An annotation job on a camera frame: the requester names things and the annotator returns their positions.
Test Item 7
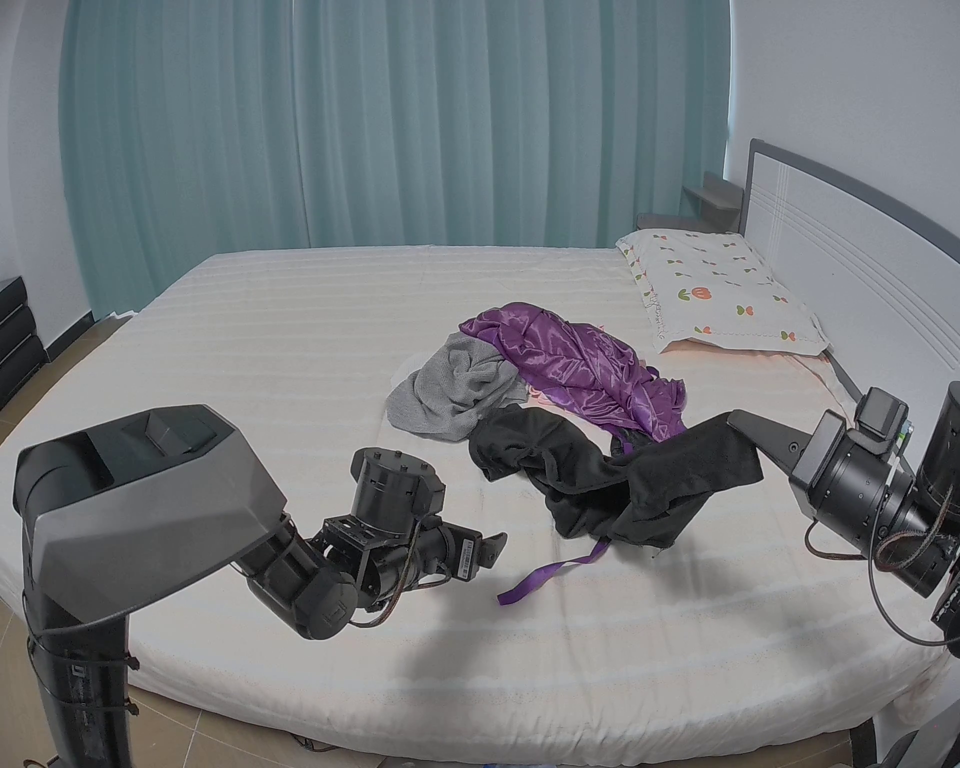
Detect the white printed pillow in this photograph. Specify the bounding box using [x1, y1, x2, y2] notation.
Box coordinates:
[615, 228, 831, 357]

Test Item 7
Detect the purple satin garment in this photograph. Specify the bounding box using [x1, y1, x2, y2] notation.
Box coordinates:
[459, 302, 687, 607]

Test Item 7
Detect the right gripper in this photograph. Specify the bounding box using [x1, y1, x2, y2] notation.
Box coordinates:
[727, 408, 913, 561]

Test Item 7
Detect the bed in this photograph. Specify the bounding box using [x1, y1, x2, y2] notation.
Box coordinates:
[0, 139, 960, 762]

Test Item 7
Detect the grey garment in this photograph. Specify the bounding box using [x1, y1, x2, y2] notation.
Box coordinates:
[386, 333, 530, 440]

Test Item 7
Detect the black chest of drawers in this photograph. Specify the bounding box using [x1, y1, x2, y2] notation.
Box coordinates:
[0, 276, 50, 412]

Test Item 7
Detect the black T-shirt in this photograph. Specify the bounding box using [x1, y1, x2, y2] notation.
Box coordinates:
[469, 405, 765, 552]

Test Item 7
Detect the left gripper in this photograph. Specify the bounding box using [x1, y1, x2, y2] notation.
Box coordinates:
[390, 525, 509, 597]

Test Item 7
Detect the grey bedside table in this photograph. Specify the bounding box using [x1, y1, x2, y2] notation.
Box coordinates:
[636, 172, 745, 236]

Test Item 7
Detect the blue-green curtain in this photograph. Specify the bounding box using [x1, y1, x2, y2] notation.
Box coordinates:
[60, 0, 310, 320]
[292, 0, 732, 250]

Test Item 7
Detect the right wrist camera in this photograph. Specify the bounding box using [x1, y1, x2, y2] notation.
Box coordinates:
[853, 387, 910, 455]

